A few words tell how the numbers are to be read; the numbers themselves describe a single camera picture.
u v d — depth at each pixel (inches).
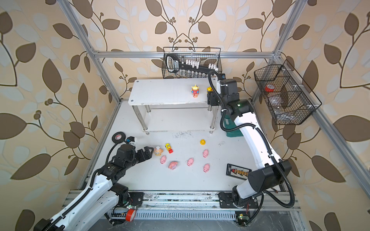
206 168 33.1
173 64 34.1
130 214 26.3
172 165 32.4
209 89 28.4
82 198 18.6
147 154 29.1
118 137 39.0
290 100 28.7
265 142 16.9
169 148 36.2
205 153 35.2
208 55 35.9
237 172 32.4
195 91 27.9
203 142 37.0
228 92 20.7
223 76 24.3
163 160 34.4
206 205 29.0
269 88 31.7
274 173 15.5
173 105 29.0
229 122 41.4
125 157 24.8
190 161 34.1
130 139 29.1
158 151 34.2
